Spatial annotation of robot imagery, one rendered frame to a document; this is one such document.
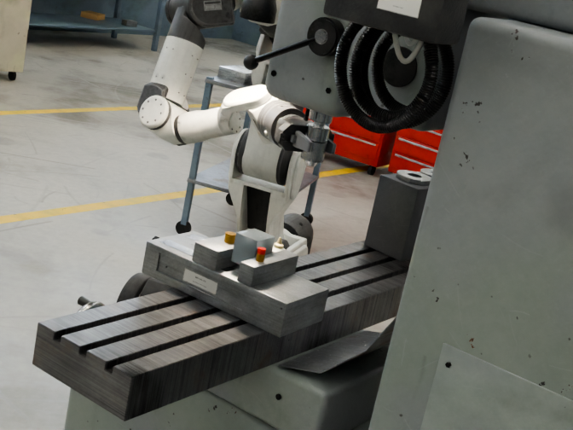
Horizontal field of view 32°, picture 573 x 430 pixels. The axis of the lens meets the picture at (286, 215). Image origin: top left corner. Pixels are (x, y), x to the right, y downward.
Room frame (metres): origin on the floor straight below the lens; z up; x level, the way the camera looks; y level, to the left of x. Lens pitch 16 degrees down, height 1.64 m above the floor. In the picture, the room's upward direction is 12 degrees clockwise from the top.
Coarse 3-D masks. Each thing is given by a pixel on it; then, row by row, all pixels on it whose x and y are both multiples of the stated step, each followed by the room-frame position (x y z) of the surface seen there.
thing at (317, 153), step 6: (306, 132) 1.94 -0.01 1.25; (312, 132) 1.93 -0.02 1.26; (312, 138) 1.93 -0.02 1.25; (318, 138) 1.92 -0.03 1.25; (324, 138) 1.93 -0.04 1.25; (318, 144) 1.93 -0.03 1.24; (324, 144) 1.93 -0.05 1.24; (312, 150) 1.92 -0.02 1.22; (318, 150) 1.93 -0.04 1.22; (324, 150) 1.94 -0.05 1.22; (300, 156) 1.94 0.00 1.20; (306, 156) 1.93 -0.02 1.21; (312, 156) 1.92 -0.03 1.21; (318, 156) 1.93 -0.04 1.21; (318, 162) 1.93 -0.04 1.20
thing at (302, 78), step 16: (288, 0) 1.90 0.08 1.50; (304, 0) 1.88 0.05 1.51; (320, 0) 1.86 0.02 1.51; (288, 16) 1.89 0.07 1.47; (304, 16) 1.87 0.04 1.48; (320, 16) 1.85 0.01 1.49; (288, 32) 1.89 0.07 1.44; (304, 32) 1.87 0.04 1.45; (272, 48) 1.92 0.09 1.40; (304, 48) 1.87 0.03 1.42; (272, 64) 1.90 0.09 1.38; (288, 64) 1.88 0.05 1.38; (304, 64) 1.86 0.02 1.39; (320, 64) 1.84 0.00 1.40; (272, 80) 1.90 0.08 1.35; (288, 80) 1.88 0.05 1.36; (304, 80) 1.86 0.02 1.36; (320, 80) 1.84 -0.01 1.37; (288, 96) 1.88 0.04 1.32; (304, 96) 1.85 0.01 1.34; (320, 96) 1.83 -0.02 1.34; (336, 96) 1.82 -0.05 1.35; (320, 112) 1.85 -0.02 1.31; (336, 112) 1.82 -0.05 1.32
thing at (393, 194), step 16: (384, 176) 2.38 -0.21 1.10; (400, 176) 2.36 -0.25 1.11; (416, 176) 2.41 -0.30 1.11; (384, 192) 2.37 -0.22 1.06; (400, 192) 2.34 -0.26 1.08; (416, 192) 2.31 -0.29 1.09; (384, 208) 2.36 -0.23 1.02; (400, 208) 2.33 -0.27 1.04; (416, 208) 2.31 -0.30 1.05; (368, 224) 2.38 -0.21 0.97; (384, 224) 2.35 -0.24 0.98; (400, 224) 2.32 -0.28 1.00; (416, 224) 2.33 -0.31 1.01; (368, 240) 2.37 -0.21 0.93; (384, 240) 2.35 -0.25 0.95; (400, 240) 2.32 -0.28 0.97; (400, 256) 2.31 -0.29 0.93
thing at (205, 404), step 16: (80, 400) 2.02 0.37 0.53; (192, 400) 1.85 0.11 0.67; (208, 400) 1.83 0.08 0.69; (224, 400) 1.81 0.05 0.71; (80, 416) 2.02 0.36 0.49; (96, 416) 1.99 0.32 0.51; (112, 416) 1.96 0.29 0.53; (144, 416) 1.91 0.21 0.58; (160, 416) 1.89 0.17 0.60; (176, 416) 1.87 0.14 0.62; (192, 416) 1.84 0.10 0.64; (208, 416) 1.82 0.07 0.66; (224, 416) 1.80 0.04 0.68; (240, 416) 1.78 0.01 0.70
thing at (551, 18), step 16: (480, 0) 1.67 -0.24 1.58; (496, 0) 1.66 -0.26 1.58; (512, 0) 1.64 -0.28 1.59; (528, 0) 1.63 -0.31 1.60; (544, 0) 1.61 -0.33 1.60; (560, 0) 1.60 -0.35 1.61; (512, 16) 1.65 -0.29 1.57; (528, 16) 1.63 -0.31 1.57; (544, 16) 1.61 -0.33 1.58; (560, 16) 1.60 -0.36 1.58
